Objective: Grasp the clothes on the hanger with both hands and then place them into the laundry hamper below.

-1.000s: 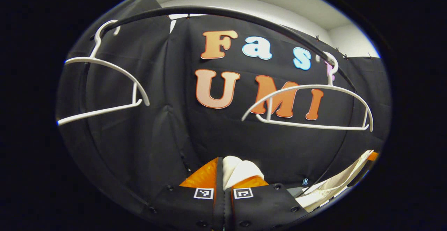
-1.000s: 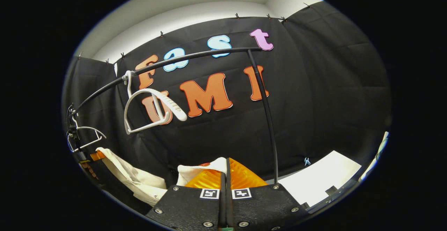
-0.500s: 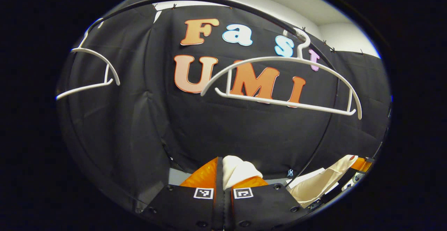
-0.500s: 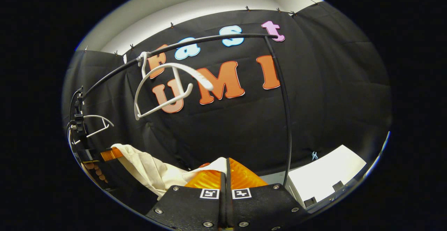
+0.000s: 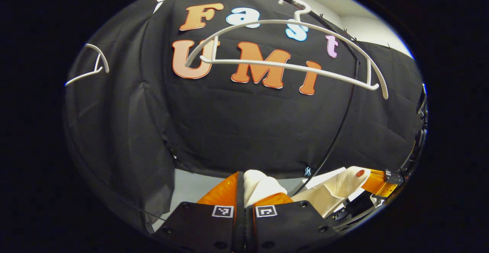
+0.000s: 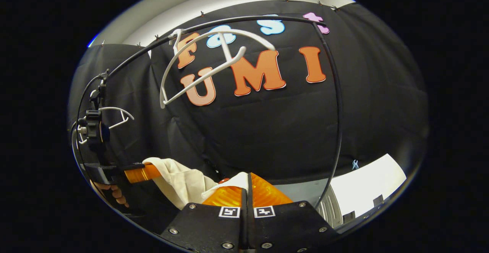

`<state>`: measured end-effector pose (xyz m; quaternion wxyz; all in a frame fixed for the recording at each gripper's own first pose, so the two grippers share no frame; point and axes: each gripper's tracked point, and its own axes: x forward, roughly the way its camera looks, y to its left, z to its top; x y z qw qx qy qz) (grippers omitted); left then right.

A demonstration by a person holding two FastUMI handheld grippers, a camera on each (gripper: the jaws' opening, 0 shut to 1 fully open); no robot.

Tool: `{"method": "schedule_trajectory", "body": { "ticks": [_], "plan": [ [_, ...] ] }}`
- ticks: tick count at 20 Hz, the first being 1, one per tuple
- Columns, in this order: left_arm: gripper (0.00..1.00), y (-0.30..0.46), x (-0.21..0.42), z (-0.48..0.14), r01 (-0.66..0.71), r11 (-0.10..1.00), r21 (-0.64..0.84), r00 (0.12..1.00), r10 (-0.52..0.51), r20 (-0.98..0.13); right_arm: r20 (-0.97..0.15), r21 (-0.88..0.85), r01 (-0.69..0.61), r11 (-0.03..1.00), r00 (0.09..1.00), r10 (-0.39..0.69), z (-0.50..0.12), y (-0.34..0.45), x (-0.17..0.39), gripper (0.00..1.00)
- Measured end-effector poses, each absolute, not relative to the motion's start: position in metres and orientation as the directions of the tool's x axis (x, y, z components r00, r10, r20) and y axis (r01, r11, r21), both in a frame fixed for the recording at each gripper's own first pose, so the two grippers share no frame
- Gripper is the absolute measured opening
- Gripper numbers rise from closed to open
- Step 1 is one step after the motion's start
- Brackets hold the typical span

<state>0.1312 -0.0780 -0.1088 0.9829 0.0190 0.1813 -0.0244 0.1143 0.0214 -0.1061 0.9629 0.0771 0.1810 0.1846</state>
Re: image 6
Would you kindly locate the silver ribbed metal base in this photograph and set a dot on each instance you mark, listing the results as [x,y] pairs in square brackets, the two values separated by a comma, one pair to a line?
[332,211]

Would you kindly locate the black clothes rack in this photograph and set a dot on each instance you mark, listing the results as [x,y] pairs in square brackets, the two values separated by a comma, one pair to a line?
[339,123]

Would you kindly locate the white plastic hanger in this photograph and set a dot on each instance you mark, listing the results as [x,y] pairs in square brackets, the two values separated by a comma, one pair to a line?
[114,109]

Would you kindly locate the white flat board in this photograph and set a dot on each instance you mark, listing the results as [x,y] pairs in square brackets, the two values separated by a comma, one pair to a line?
[366,184]

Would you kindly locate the black backdrop cloth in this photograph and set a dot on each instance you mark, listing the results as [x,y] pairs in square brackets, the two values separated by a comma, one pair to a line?
[275,130]

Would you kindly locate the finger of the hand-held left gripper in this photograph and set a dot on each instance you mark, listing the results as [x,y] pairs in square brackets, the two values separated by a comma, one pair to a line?
[141,173]

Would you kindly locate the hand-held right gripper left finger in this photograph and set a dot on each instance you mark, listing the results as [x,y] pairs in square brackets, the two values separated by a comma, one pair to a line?
[214,226]

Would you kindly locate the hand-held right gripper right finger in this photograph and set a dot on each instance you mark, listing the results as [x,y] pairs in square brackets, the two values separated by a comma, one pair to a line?
[250,226]

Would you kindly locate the cream jacket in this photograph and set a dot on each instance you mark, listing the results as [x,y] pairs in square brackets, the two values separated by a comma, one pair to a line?
[179,180]

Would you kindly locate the small light blue clip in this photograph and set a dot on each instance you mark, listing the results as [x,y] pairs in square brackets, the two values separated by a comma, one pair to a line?
[355,164]

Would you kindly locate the white hanger with taped hook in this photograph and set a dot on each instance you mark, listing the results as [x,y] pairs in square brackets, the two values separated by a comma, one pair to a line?
[206,75]

